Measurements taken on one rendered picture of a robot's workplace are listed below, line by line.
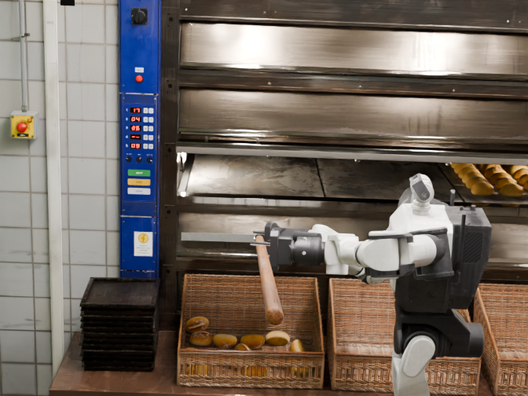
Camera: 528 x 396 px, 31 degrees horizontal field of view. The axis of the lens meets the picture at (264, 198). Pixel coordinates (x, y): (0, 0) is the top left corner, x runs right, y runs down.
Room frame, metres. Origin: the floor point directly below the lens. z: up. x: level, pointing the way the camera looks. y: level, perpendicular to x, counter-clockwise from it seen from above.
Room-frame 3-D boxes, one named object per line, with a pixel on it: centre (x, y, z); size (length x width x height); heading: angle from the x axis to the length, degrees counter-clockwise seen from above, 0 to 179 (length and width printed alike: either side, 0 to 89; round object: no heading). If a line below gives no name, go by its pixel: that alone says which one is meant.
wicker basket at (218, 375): (3.48, 0.03, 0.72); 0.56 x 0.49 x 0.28; 92
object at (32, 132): (3.68, 0.95, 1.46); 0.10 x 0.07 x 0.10; 91
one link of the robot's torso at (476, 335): (2.89, -0.59, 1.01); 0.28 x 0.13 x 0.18; 91
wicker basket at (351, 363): (3.49, -0.56, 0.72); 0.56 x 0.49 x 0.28; 90
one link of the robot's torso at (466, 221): (2.88, -0.56, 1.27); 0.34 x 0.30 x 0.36; 177
